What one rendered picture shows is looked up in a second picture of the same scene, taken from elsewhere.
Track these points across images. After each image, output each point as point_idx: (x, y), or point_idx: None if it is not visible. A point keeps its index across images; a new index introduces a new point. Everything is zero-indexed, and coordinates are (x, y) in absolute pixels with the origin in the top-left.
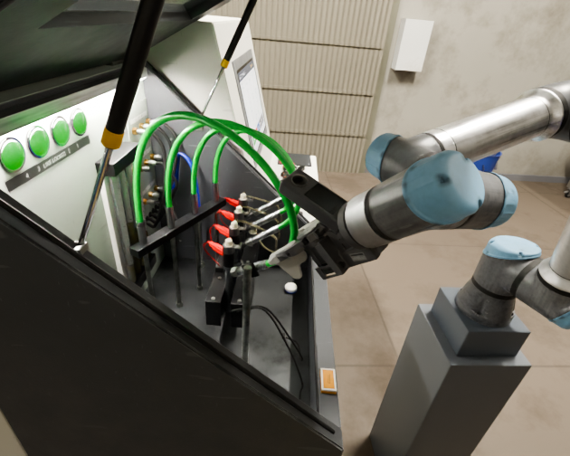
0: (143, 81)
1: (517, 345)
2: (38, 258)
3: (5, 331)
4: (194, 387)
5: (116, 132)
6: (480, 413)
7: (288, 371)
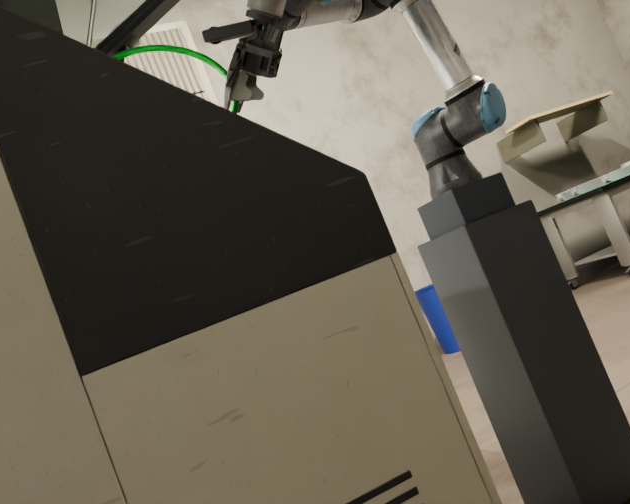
0: None
1: (505, 190)
2: (68, 45)
3: (44, 130)
4: (210, 138)
5: None
6: (550, 287)
7: None
